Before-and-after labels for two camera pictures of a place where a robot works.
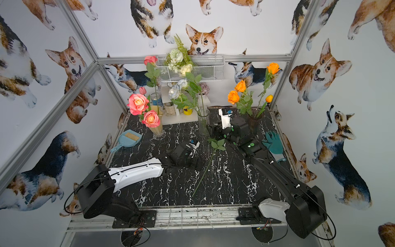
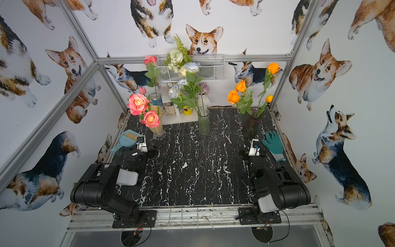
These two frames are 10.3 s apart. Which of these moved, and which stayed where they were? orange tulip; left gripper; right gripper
Moved: right gripper; left gripper
Stayed: orange tulip
